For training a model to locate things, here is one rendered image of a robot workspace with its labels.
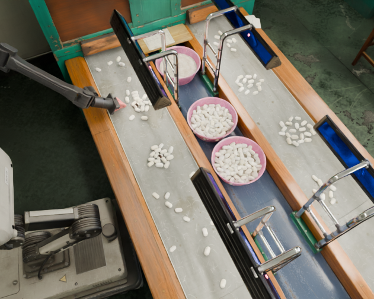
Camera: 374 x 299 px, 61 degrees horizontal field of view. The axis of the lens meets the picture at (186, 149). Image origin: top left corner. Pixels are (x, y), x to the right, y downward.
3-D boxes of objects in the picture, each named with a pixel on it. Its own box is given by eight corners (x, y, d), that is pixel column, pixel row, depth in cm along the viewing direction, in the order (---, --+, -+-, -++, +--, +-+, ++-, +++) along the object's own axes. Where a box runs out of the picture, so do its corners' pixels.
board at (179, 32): (143, 54, 191) (143, 53, 190) (134, 39, 198) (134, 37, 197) (192, 39, 198) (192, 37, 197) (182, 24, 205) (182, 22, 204)
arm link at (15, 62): (-10, 65, 138) (-2, 44, 134) (-5, 61, 143) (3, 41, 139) (83, 112, 155) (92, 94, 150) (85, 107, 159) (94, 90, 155)
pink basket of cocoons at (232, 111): (213, 156, 166) (214, 147, 158) (176, 127, 176) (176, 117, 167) (245, 126, 176) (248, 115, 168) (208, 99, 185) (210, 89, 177)
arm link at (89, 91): (77, 107, 153) (85, 93, 150) (69, 94, 159) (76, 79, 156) (98, 112, 163) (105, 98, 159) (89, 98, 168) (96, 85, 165)
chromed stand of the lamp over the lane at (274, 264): (236, 296, 133) (258, 280, 94) (214, 251, 142) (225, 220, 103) (274, 275, 137) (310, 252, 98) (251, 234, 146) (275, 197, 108)
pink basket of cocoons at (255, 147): (225, 200, 154) (227, 193, 146) (201, 156, 166) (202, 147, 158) (272, 179, 160) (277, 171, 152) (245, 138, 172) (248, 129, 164)
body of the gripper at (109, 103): (112, 92, 167) (100, 90, 162) (119, 107, 163) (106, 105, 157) (106, 101, 171) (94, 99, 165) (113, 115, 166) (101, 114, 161)
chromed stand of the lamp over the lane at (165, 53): (150, 123, 177) (140, 63, 138) (137, 97, 186) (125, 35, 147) (181, 111, 181) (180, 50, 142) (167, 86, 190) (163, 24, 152)
